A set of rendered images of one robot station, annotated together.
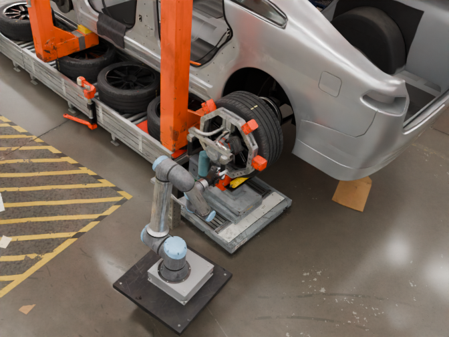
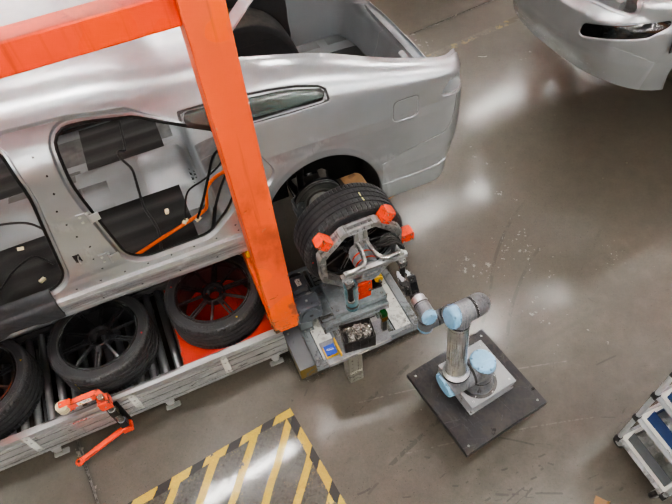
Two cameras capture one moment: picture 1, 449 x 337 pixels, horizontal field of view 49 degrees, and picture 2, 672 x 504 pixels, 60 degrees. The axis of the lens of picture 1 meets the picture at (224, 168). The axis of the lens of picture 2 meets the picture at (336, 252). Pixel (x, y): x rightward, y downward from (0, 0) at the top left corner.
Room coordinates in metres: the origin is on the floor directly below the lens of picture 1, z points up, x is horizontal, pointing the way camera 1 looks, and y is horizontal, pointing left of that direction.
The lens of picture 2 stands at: (1.90, 1.90, 3.71)
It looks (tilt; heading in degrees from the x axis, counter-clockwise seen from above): 52 degrees down; 303
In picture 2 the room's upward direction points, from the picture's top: 6 degrees counter-clockwise
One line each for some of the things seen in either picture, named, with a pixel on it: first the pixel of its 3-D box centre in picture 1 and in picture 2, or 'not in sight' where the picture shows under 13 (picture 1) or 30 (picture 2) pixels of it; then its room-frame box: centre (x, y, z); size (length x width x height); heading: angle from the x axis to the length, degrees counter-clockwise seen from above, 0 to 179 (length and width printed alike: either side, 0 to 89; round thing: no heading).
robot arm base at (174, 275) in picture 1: (174, 265); (478, 376); (2.07, 0.26, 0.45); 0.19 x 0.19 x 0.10
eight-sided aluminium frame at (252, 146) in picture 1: (227, 143); (359, 252); (2.97, 0.00, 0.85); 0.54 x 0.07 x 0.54; 52
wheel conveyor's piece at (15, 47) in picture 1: (33, 37); not in sight; (5.47, 2.55, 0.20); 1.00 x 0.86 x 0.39; 52
